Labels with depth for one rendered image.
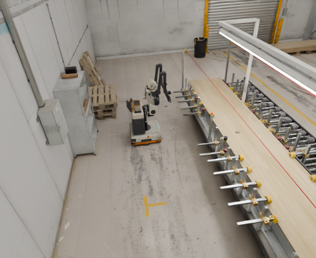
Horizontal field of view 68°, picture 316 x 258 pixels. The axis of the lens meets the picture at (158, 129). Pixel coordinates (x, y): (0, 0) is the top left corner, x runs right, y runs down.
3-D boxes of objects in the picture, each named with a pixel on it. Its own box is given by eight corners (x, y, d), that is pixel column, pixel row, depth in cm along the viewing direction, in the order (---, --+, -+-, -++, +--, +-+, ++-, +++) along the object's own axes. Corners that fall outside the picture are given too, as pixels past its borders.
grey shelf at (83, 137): (74, 157, 497) (52, 91, 407) (80, 133, 570) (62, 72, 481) (95, 155, 501) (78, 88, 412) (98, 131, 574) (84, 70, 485)
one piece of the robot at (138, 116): (134, 140, 509) (129, 106, 461) (132, 126, 554) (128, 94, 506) (149, 138, 512) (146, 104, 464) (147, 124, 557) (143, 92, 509)
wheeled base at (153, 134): (131, 146, 513) (130, 137, 499) (130, 130, 565) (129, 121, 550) (161, 143, 519) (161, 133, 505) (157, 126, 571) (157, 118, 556)
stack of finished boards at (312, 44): (331, 47, 954) (332, 43, 945) (276, 54, 927) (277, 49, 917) (317, 43, 1016) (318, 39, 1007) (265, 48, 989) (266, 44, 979)
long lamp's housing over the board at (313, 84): (326, 103, 187) (330, 93, 183) (219, 33, 382) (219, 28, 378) (339, 101, 188) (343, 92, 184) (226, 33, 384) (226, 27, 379)
